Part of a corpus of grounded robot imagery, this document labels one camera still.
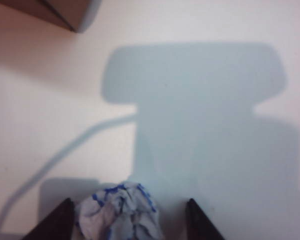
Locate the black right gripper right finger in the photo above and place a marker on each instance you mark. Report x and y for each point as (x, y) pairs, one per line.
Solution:
(200, 222)

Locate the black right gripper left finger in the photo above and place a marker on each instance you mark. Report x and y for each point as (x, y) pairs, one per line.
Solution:
(57, 222)

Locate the white blue cloth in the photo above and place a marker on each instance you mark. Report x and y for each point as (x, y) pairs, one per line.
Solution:
(120, 215)

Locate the open brown cardboard box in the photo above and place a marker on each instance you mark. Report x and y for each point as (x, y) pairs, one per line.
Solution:
(65, 10)

